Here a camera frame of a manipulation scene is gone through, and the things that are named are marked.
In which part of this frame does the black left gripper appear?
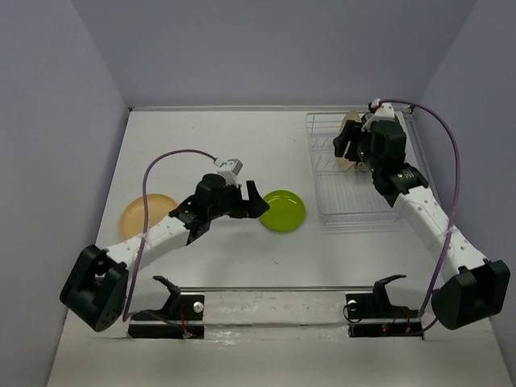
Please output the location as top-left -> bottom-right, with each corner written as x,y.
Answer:
206,180 -> 268,219

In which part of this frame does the white wire dish rack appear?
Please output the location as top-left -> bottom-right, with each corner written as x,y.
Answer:
306,112 -> 401,227

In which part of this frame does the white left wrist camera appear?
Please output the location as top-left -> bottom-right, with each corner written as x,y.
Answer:
214,158 -> 243,186

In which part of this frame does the beige plate with bird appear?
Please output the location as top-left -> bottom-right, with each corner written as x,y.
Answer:
336,110 -> 361,172

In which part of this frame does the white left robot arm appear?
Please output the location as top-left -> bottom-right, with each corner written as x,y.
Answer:
60,173 -> 269,332

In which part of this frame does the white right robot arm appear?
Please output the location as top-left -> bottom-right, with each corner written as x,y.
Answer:
333,119 -> 510,330

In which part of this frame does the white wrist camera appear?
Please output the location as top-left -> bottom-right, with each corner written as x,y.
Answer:
214,158 -> 243,186
361,98 -> 397,131

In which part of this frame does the lime green plate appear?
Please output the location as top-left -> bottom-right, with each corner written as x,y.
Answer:
260,189 -> 306,233

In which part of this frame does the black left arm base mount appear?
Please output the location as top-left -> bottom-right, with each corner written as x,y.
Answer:
127,276 -> 205,339

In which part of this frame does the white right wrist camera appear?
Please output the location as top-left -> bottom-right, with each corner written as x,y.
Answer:
361,98 -> 397,131

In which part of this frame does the plain yellow plate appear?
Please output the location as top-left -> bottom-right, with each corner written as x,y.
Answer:
119,193 -> 181,243

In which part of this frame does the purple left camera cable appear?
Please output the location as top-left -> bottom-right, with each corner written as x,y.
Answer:
122,148 -> 221,323

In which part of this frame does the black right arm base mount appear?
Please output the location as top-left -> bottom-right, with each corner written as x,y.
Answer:
343,274 -> 423,339

